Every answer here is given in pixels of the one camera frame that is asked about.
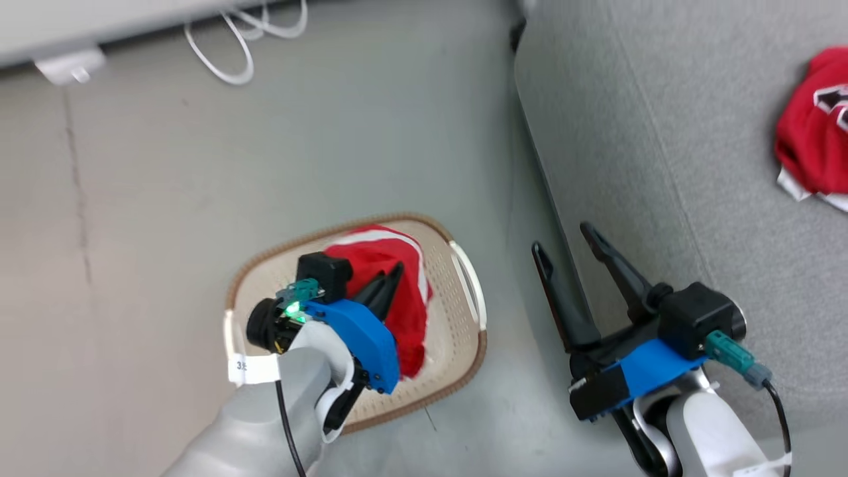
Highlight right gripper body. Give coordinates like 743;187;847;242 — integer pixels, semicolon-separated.
568;318;684;477

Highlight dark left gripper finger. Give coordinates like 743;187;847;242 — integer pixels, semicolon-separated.
375;261;405;324
354;270;393;317

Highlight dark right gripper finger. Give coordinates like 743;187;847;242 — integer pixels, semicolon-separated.
579;221;664;324
531;241;602;352

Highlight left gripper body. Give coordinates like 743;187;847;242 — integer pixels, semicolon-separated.
246;297;370;444

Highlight red garment with white stripes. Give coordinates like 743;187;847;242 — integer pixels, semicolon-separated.
323;225;435;380

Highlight red garment with black print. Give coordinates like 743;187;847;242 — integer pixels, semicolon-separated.
773;46;848;213

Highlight grey fabric sofa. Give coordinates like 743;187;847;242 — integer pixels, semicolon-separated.
513;0;848;458

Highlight beige plastic laundry basket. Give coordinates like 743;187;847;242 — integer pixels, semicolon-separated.
223;212;489;436

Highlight white power adapter box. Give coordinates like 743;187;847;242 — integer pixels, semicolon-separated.
33;45;107;87

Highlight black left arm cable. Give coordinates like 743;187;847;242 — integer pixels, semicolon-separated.
274;379;309;477

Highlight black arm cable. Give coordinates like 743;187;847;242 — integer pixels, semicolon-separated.
274;379;309;477
762;380;794;464

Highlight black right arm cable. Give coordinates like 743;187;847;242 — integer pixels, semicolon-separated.
762;380;794;464

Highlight looped white power cable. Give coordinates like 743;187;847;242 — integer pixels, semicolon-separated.
184;0;310;86

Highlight white partition panel grey frame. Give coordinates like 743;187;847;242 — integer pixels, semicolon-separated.
0;0;295;71

